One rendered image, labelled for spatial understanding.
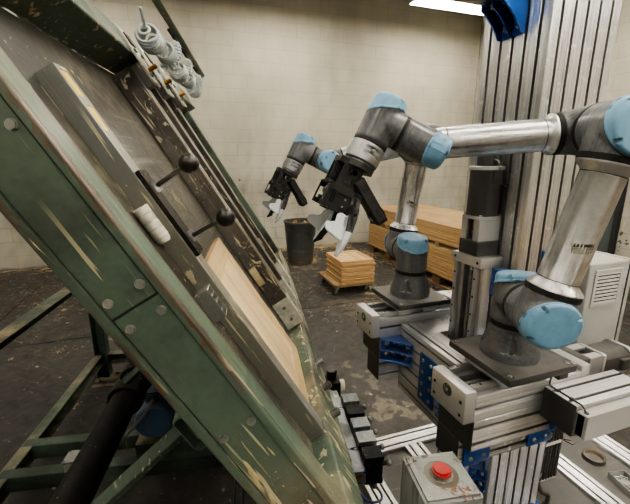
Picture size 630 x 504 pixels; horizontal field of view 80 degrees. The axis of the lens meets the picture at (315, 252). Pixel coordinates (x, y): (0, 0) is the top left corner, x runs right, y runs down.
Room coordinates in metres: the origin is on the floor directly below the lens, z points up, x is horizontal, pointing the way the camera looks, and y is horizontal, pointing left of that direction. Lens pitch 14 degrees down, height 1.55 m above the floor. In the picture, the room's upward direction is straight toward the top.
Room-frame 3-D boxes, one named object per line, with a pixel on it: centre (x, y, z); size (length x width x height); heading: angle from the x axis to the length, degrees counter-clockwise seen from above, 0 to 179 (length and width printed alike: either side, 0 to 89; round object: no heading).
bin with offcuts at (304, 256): (5.63, 0.22, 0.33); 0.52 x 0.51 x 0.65; 19
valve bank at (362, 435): (1.06, -0.12, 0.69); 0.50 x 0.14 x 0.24; 9
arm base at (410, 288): (1.41, -0.37, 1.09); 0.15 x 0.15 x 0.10
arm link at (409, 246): (1.41, -0.37, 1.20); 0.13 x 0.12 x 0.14; 5
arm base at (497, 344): (0.94, -0.53, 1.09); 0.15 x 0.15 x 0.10
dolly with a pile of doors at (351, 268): (4.47, -0.37, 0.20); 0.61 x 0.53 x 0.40; 19
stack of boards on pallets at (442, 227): (5.28, -1.79, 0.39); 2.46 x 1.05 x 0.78; 19
